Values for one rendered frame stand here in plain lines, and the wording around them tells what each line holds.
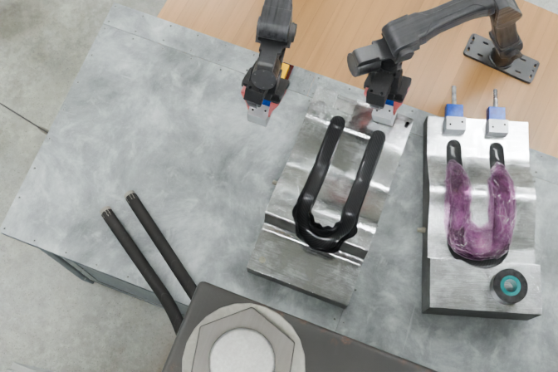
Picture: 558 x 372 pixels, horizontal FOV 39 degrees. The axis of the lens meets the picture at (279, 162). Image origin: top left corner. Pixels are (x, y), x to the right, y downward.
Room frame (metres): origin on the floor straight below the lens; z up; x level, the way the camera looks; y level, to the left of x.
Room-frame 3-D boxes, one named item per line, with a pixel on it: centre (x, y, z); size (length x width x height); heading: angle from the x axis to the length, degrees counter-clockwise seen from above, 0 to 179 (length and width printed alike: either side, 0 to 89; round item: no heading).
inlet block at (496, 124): (0.77, -0.56, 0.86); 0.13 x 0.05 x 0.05; 177
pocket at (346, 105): (0.77, -0.17, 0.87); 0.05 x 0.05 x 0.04; 70
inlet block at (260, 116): (0.77, 0.04, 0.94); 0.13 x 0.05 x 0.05; 160
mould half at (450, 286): (0.50, -0.50, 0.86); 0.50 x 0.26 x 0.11; 177
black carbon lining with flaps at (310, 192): (0.55, -0.15, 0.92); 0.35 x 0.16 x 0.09; 160
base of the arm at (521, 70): (0.95, -0.60, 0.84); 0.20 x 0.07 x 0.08; 65
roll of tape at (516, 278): (0.31, -0.54, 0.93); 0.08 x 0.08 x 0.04
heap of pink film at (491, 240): (0.51, -0.49, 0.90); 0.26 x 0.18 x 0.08; 177
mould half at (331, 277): (0.54, -0.13, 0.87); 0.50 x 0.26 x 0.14; 160
